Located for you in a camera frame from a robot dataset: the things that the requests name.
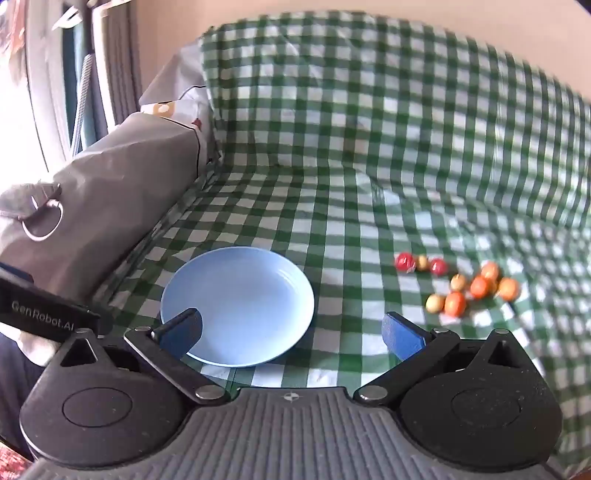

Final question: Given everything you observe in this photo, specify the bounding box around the green checkered cloth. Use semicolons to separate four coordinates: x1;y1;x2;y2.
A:
92;21;591;467

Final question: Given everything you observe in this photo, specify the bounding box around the grey curtain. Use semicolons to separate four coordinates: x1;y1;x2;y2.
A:
92;0;144;134

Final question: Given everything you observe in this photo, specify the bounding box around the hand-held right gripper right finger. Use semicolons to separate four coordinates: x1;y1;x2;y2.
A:
352;311;534;407

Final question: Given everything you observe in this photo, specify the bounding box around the red patterned cloth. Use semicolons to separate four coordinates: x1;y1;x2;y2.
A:
0;445;28;480

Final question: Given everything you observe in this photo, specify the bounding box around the white window frame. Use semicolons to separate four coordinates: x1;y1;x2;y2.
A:
0;0;112;171

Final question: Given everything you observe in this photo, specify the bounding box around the light blue plate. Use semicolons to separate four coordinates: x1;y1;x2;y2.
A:
159;246;315;367

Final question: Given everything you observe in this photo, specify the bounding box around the white printed cloth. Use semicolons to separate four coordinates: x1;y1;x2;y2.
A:
139;41;222;162

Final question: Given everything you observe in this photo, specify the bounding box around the dark cloth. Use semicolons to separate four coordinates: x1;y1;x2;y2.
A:
0;323;47;457

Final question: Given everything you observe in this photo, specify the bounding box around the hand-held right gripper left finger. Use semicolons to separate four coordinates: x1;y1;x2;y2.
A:
58;308;232;407

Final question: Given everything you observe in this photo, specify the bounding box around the white ring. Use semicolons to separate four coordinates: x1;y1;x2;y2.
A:
22;198;64;241

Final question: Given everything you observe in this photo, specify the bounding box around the grey corrugated hose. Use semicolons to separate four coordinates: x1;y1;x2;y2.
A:
71;53;95;155

